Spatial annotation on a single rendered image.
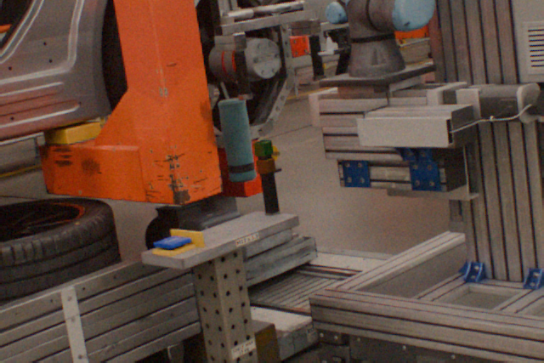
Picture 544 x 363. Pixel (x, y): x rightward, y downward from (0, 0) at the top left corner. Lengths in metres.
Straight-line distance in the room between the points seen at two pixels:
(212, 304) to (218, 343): 0.11
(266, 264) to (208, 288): 0.82
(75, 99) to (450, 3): 1.22
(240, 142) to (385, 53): 0.74
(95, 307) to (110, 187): 0.45
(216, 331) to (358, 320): 0.38
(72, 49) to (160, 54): 0.54
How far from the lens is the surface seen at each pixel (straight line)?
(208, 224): 3.20
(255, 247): 3.61
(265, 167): 2.90
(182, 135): 2.90
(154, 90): 2.89
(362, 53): 2.74
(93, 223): 3.00
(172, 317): 3.03
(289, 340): 3.11
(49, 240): 2.89
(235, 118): 3.28
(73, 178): 3.30
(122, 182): 3.10
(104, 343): 2.89
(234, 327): 2.85
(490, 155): 2.79
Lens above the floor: 1.11
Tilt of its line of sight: 10 degrees down
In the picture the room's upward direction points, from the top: 8 degrees counter-clockwise
